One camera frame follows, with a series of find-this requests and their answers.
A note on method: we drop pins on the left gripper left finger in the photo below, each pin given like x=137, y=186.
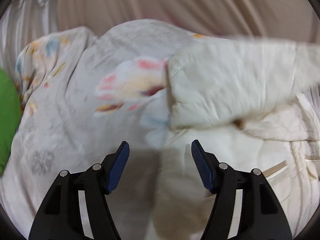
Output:
x=59, y=215

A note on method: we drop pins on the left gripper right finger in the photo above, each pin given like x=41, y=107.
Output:
x=262, y=216

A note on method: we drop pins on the cream quilted jacket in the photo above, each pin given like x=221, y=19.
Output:
x=244, y=100

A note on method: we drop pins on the grey floral blanket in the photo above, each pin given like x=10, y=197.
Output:
x=82, y=96

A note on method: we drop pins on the green cloth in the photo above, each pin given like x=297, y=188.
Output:
x=10, y=114

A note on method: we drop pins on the white sheer curtain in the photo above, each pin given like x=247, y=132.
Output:
x=23, y=21

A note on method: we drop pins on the beige curtain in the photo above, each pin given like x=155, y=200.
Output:
x=292, y=19

